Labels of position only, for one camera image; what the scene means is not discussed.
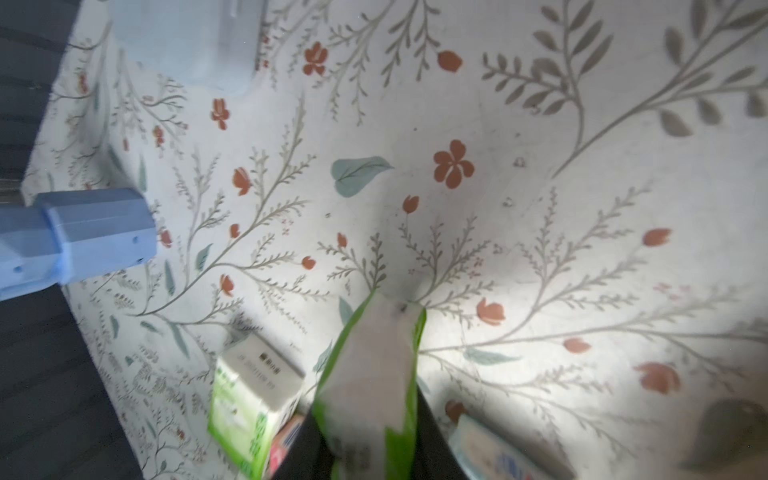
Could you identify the light blue cartoon tissue pack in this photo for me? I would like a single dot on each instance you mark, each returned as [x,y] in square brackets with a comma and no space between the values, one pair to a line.
[483,455]

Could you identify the blue flower desk lamp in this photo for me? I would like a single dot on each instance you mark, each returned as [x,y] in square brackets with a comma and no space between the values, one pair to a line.
[70,236]

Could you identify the green white tissue pack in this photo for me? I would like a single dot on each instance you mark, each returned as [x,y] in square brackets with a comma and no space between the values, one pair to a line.
[366,401]

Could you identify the green tissue pack upper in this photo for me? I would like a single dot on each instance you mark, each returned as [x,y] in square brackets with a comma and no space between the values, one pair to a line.
[254,394]

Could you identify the floral table mat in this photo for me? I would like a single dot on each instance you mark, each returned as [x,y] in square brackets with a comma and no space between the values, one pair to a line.
[576,191]

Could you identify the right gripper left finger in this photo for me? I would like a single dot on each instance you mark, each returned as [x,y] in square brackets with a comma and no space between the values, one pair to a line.
[309,457]

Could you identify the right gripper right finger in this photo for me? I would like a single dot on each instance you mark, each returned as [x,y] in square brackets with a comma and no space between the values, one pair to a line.
[433,459]

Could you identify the white rectangular plastic case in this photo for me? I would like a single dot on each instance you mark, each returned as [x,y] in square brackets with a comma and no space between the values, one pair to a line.
[207,43]

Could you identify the pink Tempo pack upper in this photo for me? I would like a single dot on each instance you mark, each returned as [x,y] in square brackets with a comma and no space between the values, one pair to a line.
[282,444]

